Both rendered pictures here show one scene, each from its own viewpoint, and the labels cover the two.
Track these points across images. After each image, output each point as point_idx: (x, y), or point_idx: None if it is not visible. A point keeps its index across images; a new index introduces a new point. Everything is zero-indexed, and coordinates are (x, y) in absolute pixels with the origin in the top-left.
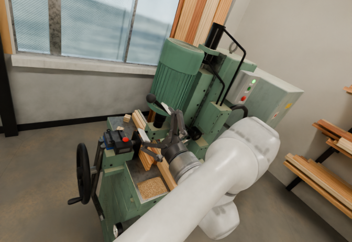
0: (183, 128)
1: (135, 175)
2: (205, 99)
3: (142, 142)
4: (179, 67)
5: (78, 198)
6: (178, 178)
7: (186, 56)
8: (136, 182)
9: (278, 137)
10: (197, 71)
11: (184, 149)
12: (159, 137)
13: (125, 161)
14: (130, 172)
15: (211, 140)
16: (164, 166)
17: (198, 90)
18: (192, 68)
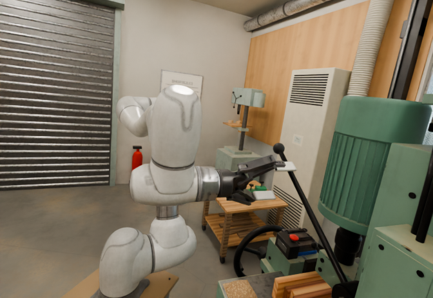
0: (247, 166)
1: (260, 280)
2: None
3: (251, 192)
4: (336, 124)
5: (240, 265)
6: None
7: (341, 106)
8: (249, 279)
9: (165, 90)
10: (375, 135)
11: (220, 170)
12: (332, 283)
13: (280, 271)
14: (263, 275)
15: None
16: None
17: (391, 186)
18: (350, 123)
